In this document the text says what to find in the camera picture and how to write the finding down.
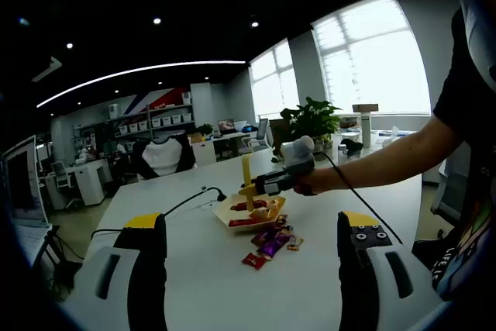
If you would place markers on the grey swivel office chair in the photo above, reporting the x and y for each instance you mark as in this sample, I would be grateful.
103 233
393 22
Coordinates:
451 195

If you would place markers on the curved ceiling light strip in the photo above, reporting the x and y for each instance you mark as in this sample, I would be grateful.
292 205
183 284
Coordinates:
135 70

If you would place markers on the open laptop with bright screen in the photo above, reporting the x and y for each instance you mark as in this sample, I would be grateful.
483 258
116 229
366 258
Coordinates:
226 125

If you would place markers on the cream hexagonal container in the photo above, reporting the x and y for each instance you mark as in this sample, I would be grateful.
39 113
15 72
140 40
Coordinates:
248 226

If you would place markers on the white drawer cabinet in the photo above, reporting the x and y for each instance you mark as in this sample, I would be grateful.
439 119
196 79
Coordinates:
203 154

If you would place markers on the row of white storage bins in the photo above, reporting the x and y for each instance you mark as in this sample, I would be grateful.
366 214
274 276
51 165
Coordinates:
155 121

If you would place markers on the glass spice jar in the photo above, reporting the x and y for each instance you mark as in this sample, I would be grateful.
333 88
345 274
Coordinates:
342 154

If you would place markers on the black headphones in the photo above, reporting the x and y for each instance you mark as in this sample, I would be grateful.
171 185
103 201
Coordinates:
354 147

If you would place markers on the brown cardboard box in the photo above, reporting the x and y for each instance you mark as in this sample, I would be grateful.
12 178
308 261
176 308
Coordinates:
365 108

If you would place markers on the maroon candy bar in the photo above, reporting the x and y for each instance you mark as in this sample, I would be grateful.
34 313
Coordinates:
263 237

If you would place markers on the large green potted plant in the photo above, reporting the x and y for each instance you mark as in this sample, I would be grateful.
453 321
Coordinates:
314 118

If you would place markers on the white thermos bottle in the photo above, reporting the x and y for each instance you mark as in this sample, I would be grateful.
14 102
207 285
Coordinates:
366 129

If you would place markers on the chair with black white shirt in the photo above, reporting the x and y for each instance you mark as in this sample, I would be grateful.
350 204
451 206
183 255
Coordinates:
162 154

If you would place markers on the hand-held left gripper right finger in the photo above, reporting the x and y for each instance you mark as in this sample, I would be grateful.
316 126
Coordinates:
372 296

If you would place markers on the yellow pastry food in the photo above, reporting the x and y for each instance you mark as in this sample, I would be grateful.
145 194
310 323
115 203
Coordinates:
273 205
260 214

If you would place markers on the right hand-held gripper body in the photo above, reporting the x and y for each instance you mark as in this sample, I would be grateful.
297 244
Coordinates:
298 150

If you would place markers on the white pedestal cabinet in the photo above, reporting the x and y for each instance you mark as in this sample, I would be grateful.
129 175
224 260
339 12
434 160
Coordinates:
89 183

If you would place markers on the white office chair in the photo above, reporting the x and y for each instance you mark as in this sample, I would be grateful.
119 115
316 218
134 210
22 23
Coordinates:
62 178

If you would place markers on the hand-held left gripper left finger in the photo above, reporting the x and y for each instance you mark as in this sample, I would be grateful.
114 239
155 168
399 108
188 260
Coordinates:
108 296

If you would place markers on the white chest device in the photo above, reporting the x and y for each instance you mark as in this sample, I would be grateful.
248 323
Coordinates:
480 36

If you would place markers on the purple candy bar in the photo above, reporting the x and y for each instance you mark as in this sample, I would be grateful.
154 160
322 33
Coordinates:
275 247

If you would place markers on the small red candy packet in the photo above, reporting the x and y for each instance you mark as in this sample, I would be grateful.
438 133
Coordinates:
254 261

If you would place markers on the small green potted plant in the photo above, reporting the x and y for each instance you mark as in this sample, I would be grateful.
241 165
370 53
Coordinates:
205 129

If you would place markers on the grey metal shelving unit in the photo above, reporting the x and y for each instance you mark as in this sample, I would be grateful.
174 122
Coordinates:
149 112

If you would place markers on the ceiling air conditioner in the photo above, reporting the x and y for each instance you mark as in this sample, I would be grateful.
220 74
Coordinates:
48 69

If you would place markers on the grey mesh office chair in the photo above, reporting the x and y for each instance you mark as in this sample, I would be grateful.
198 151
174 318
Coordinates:
261 133

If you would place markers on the person's right hand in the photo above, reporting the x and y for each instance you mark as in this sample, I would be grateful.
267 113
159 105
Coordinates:
314 183

